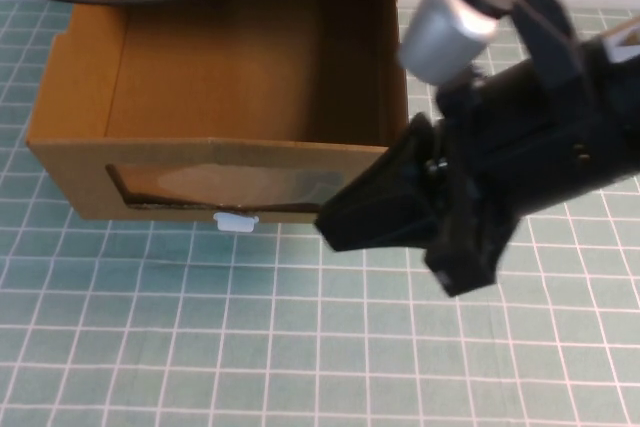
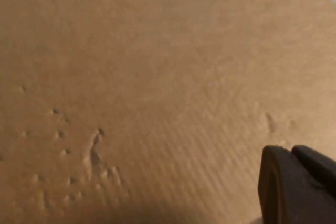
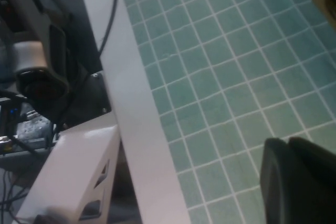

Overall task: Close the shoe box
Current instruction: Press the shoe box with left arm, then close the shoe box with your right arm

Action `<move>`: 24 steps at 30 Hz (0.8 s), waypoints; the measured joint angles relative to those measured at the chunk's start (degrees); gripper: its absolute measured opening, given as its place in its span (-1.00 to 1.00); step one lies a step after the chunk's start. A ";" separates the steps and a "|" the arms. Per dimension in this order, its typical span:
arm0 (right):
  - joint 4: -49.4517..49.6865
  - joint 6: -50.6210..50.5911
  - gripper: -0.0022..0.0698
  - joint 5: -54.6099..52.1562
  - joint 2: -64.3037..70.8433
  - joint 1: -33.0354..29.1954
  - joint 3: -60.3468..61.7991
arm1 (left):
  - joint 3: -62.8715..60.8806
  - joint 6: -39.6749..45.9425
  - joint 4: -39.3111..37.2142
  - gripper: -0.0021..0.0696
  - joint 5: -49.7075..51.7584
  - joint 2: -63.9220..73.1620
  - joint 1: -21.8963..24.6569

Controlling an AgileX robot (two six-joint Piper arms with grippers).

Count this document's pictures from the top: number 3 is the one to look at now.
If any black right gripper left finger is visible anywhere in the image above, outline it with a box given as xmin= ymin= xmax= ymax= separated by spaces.
xmin=259 ymin=137 xmax=336 ymax=224

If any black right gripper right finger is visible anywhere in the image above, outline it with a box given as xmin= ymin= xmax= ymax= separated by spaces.
xmin=288 ymin=136 xmax=336 ymax=193

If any grey electronics box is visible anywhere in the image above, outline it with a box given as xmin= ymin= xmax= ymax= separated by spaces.
xmin=0 ymin=97 xmax=58 ymax=158

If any green checked tablecloth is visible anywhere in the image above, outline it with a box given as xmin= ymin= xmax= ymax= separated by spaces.
xmin=119 ymin=0 xmax=336 ymax=224

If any white metal frame bracket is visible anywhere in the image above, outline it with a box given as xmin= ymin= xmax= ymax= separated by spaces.
xmin=15 ymin=123 xmax=122 ymax=224

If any black cable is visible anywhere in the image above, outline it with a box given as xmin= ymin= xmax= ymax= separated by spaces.
xmin=97 ymin=0 xmax=122 ymax=53

